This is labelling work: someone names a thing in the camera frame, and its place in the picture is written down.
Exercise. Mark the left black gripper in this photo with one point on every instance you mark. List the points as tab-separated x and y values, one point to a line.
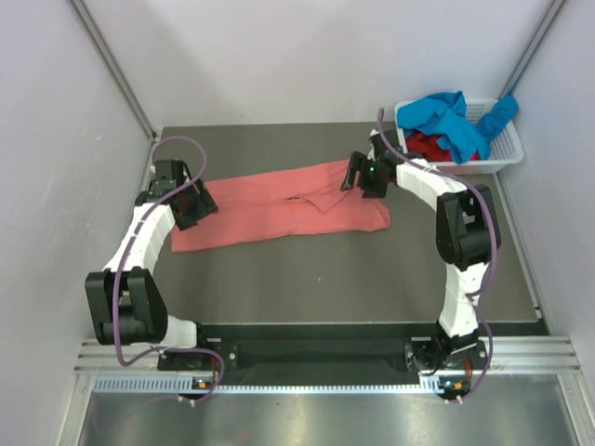
204	206

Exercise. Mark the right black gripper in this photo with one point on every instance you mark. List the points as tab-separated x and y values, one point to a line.
360	163

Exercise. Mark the pink t shirt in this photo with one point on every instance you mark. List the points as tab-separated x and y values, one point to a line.
293	202

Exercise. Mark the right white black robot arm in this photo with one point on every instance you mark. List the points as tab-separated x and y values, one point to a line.
466	236

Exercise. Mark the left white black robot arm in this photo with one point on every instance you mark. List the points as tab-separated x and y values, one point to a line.
123	297

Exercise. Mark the red t shirt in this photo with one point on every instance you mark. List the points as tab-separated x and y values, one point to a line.
444	148

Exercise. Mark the blue t shirt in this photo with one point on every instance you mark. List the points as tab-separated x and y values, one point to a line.
446	114

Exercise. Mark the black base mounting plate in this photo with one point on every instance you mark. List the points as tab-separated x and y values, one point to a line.
352	371

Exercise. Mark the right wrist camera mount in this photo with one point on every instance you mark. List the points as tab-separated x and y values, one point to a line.
377	147

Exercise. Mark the left aluminium corner post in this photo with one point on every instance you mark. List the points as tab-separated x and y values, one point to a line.
113	67

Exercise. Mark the aluminium corner post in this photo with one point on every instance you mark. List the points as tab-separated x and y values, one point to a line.
113	67
539	35

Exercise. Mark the slotted cable duct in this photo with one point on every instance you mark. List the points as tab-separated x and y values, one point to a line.
193	385

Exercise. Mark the right aluminium corner post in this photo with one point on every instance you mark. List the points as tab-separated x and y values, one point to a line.
539	35

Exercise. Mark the aluminium frame rail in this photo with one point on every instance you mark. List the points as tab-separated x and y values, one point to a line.
507	355

